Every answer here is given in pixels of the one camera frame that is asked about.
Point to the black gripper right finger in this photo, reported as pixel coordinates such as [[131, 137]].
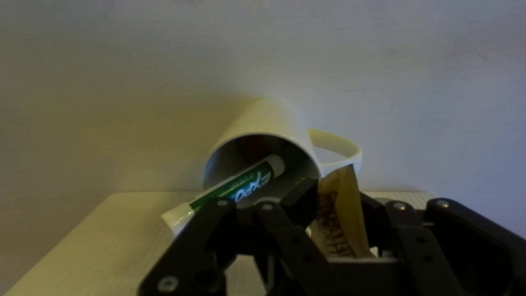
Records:
[[376, 219]]

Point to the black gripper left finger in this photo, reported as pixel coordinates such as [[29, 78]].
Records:
[[302, 200]]

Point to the small tan printed packet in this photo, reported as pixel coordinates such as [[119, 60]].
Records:
[[343, 216]]

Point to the green Expo marker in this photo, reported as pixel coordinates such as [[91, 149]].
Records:
[[231, 195]]

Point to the white plastic basket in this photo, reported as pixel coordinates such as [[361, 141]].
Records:
[[100, 241]]

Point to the white ceramic mug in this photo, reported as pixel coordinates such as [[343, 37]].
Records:
[[264, 142]]

